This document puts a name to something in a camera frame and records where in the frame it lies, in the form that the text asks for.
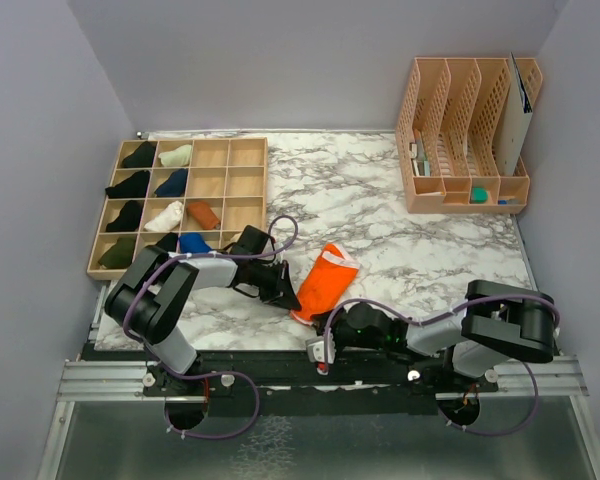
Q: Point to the black rolled underwear second row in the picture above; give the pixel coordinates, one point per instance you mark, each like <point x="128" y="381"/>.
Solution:
<point x="133" y="187"/>

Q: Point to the black rolled underwear third row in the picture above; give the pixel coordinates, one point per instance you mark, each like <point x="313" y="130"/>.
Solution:
<point x="128" y="218"/>

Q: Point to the green object in rack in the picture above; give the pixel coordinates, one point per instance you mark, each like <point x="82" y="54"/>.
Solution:
<point x="479" y="195"/>

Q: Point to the black rolled underwear bottom row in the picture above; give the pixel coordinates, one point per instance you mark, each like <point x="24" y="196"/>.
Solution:
<point x="168" y="242"/>

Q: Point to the white board in rack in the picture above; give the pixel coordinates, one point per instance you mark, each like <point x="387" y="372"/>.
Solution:
<point x="514" y="121"/>

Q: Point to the black rolled underwear top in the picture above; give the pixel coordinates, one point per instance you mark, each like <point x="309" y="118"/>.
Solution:
<point x="141" y="157"/>

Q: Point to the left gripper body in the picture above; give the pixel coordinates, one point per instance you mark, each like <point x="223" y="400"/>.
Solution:
<point x="265" y="278"/>

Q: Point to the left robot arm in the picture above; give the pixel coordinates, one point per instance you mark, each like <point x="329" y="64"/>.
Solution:
<point x="148" y="300"/>

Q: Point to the navy rolled underwear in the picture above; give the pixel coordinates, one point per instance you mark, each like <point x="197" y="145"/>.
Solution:
<point x="174" y="185"/>

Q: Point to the pink plastic file rack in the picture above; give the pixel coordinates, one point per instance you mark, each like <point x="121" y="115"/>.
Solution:
<point x="445" y="132"/>

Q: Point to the dark green rolled underwear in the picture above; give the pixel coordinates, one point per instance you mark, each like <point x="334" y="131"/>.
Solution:
<point x="119" y="256"/>

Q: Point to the rust brown underwear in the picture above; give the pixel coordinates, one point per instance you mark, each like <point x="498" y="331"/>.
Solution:
<point x="203" y="214"/>

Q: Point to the bright orange underwear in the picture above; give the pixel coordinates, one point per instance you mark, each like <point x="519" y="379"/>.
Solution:
<point x="331" y="275"/>

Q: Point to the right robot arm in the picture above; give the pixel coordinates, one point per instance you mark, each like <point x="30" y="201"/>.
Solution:
<point x="450" y="348"/>

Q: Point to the white rolled underwear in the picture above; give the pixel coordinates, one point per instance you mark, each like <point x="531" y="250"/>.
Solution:
<point x="162" y="216"/>

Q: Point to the light green rolled underwear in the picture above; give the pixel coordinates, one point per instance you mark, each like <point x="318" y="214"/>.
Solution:
<point x="177" y="158"/>

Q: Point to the wooden compartment organizer tray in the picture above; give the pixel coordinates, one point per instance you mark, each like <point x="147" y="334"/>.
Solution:
<point x="229" y="174"/>

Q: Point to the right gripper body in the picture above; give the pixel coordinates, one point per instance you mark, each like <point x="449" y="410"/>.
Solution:
<point x="344" y="334"/>

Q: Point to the aluminium extrusion rail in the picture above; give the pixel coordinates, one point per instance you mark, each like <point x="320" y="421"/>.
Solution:
<point x="132" y="381"/>

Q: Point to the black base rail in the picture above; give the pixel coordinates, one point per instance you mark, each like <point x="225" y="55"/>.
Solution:
<point x="231" y="391"/>

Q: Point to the blue rolled underwear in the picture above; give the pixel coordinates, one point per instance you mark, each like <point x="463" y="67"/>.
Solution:
<point x="193" y="243"/>

